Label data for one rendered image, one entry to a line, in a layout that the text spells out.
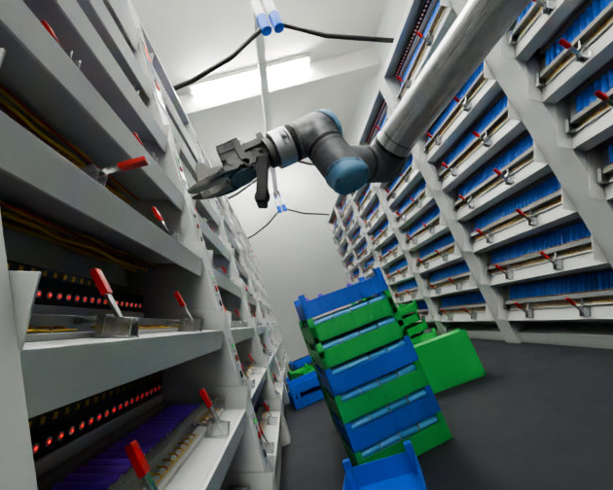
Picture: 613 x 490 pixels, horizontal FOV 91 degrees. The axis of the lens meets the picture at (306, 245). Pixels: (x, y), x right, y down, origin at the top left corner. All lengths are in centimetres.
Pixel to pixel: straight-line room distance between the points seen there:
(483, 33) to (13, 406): 73
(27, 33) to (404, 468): 114
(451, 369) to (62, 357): 142
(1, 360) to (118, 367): 14
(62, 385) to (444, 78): 70
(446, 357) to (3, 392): 144
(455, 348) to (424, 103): 110
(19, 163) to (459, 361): 149
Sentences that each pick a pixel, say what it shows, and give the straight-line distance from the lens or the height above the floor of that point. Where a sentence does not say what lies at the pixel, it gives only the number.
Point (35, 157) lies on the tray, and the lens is 38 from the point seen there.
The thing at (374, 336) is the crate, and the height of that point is 36.
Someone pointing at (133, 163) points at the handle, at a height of 75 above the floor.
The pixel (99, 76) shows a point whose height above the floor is 113.
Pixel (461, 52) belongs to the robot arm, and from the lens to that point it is 69.
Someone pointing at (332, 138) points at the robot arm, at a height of 83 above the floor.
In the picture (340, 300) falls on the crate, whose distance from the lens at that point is 101.
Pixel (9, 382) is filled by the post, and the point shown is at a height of 51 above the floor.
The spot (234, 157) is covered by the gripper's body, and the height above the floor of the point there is 87.
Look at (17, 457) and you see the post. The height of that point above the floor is 47.
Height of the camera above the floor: 49
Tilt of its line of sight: 13 degrees up
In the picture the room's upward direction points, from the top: 21 degrees counter-clockwise
